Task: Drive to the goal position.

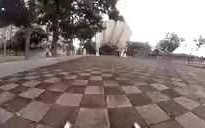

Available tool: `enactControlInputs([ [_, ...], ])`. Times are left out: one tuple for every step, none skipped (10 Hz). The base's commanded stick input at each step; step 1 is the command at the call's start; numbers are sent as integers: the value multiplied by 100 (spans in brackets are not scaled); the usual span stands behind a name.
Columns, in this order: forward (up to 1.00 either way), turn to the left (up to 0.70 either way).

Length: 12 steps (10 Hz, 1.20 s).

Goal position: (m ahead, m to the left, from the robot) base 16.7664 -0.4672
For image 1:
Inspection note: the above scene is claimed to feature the checkered paved plaza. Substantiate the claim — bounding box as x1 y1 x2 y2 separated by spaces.
0 54 205 128

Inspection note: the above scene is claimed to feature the large white building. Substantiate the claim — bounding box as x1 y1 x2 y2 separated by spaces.
95 19 132 57

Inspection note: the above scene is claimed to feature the low dark building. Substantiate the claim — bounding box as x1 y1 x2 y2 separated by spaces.
126 41 153 57

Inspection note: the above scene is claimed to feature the row of trees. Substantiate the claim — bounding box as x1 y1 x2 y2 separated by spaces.
0 0 126 64

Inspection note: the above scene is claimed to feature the robot's own part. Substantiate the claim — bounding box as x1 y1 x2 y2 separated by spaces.
63 121 72 128
133 122 142 128

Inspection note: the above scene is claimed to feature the pale concrete strip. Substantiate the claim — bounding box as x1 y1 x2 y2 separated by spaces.
0 55 86 83

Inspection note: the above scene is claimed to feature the grass strip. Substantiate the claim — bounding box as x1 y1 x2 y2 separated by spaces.
0 54 28 65

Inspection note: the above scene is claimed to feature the thin tree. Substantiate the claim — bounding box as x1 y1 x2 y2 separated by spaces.
192 35 205 52

